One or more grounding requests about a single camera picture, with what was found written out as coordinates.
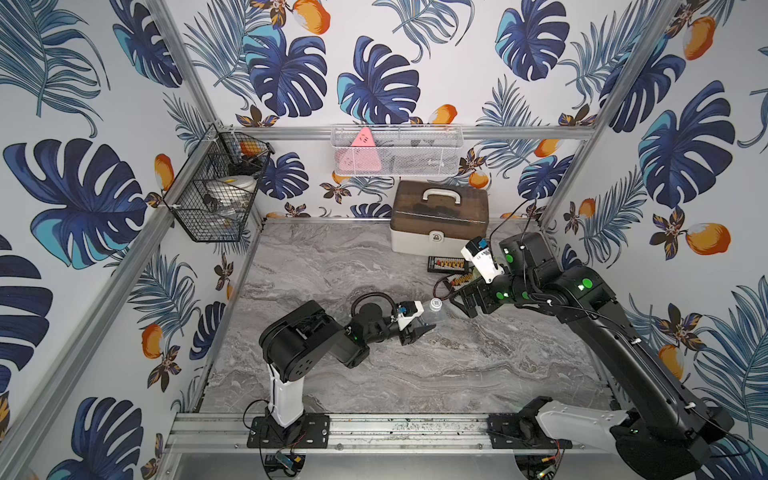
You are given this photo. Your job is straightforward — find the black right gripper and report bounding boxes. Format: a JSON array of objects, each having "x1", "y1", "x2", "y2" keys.
[{"x1": 447, "y1": 264, "x2": 536, "y2": 318}]

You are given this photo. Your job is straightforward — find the clear plastic water bottle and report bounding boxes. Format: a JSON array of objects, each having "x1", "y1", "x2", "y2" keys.
[{"x1": 429, "y1": 298, "x2": 443, "y2": 313}]

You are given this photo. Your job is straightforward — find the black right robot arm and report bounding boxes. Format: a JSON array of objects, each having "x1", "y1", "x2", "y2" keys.
[{"x1": 461, "y1": 233, "x2": 734, "y2": 479}]

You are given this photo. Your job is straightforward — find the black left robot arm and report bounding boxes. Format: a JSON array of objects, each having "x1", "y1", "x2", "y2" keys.
[{"x1": 259, "y1": 292, "x2": 444, "y2": 429}]

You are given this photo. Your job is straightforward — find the front yellow connector board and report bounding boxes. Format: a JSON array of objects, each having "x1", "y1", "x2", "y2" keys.
[{"x1": 448, "y1": 273, "x2": 477, "y2": 290}]

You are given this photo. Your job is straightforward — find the brown lid storage box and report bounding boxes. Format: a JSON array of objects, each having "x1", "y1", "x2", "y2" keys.
[{"x1": 390, "y1": 180, "x2": 489, "y2": 257}]

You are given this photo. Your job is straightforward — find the pink triangle card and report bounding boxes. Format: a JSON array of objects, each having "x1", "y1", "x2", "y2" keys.
[{"x1": 337, "y1": 127, "x2": 382, "y2": 174}]

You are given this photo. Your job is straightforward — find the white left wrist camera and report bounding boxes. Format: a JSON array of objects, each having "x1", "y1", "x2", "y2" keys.
[{"x1": 396, "y1": 300, "x2": 424, "y2": 331}]

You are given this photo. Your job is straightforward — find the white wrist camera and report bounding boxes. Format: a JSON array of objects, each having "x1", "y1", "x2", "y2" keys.
[
  {"x1": 396, "y1": 300, "x2": 424, "y2": 331},
  {"x1": 461, "y1": 236, "x2": 504, "y2": 284}
]

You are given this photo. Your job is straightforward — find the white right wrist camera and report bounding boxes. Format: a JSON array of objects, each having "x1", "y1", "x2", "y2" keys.
[{"x1": 461, "y1": 236, "x2": 504, "y2": 284}]

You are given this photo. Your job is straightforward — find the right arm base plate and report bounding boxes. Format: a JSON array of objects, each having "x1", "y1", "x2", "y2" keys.
[{"x1": 486, "y1": 414, "x2": 573, "y2": 450}]

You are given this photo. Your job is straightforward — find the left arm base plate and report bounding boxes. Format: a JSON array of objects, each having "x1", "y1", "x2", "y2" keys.
[{"x1": 247, "y1": 413, "x2": 331, "y2": 449}]

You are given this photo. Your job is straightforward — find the aluminium front rail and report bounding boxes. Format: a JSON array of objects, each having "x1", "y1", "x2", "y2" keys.
[{"x1": 165, "y1": 414, "x2": 608, "y2": 455}]

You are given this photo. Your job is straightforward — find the black wire basket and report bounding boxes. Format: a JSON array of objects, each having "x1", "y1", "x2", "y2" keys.
[{"x1": 162, "y1": 125, "x2": 275, "y2": 243}]

